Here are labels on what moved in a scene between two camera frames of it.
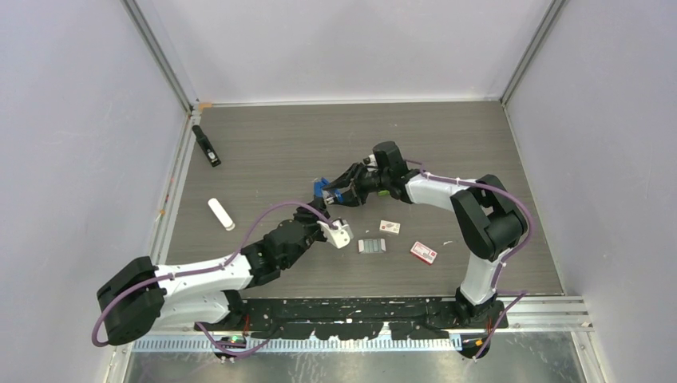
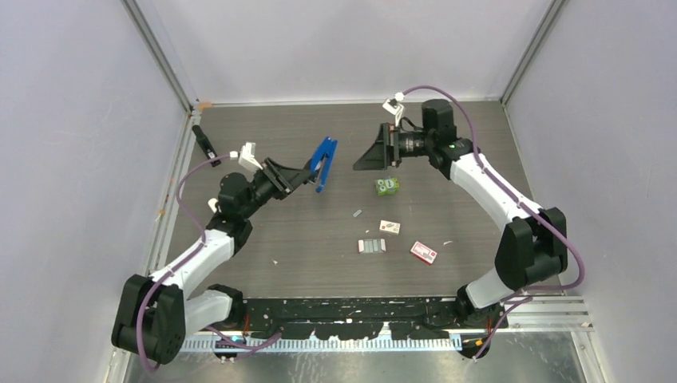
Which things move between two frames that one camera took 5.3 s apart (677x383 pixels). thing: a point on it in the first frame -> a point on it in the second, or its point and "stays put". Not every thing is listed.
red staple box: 424,253 stays put
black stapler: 202,138 stays put
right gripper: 355,196 -> 381,155
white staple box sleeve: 389,227 stays put
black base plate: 354,318 stays put
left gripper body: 312,232 -> 262,189
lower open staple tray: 371,246 stays put
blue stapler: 318,191 -> 323,159
